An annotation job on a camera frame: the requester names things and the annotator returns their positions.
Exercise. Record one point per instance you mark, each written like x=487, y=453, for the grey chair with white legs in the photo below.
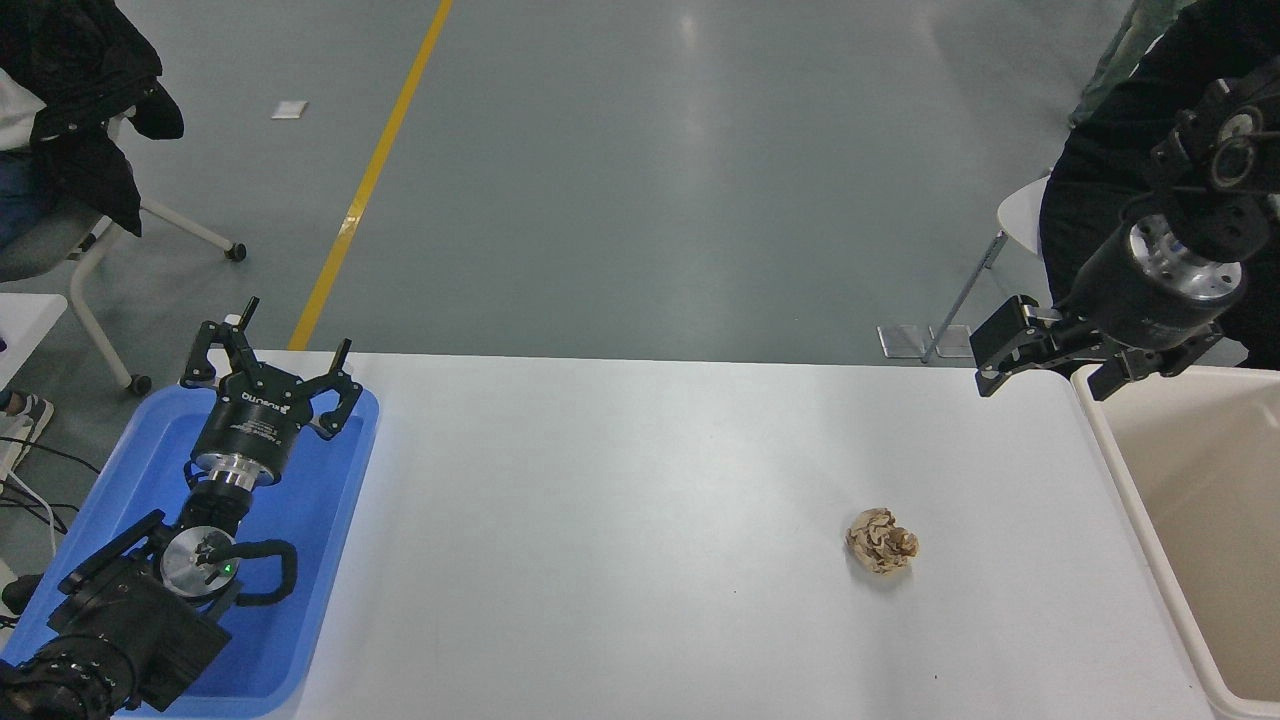
x=60, y=245

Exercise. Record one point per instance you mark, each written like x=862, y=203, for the large pale bin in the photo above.
x=1200, y=480

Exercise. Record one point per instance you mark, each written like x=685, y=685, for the metal floor plate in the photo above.
x=955, y=341
x=900, y=341

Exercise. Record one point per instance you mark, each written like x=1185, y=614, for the white desk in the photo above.
x=25, y=330

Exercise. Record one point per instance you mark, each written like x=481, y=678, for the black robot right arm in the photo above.
x=1215, y=225

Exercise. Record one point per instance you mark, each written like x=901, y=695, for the white chair with metal legs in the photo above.
x=1022, y=215

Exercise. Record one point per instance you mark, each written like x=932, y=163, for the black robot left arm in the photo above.
x=130, y=630

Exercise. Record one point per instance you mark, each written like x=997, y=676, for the blue plastic tray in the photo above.
x=310, y=560

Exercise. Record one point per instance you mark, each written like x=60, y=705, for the tan paper ball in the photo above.
x=880, y=540

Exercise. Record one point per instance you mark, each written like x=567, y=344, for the seated person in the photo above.
x=80, y=60

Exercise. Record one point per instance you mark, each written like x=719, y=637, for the person's foot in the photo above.
x=25, y=420

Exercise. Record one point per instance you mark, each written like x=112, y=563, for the standing person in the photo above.
x=1110, y=150

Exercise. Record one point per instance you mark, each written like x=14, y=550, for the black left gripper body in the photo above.
x=250, y=420

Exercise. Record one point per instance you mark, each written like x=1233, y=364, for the white paper scrap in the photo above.
x=289, y=110

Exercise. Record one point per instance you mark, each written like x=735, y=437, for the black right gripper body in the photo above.
x=1130, y=295

